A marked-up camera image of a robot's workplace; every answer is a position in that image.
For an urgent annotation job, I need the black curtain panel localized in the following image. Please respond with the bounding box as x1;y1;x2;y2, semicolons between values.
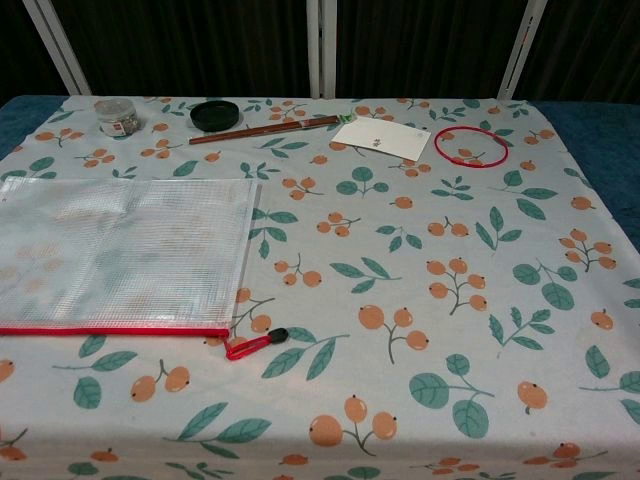
513;0;640;105
333;0;522;102
0;0;77;99
42;0;312;99

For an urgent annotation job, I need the clear plastic bag red zip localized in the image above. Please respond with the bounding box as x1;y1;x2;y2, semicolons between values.
0;175;290;362

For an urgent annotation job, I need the small glass jar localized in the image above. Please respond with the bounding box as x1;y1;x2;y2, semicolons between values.
94;98;143;137

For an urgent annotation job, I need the thin red ring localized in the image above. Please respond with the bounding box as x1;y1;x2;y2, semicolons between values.
433;126;510;170

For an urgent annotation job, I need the brown wooden chopstick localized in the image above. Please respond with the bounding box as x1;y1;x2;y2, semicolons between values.
189;117;343;147
188;114;341;145

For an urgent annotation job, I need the white paper card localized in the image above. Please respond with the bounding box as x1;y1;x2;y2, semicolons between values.
331;117;432;162

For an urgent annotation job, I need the round black lid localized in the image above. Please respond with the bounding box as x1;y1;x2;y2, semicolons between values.
189;101;243;132

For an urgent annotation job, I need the floral tablecloth with orange berries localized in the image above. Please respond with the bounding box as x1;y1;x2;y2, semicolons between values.
0;94;640;480

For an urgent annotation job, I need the white frame post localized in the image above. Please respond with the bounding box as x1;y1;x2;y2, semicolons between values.
22;0;94;97
496;0;539;102
305;0;338;99

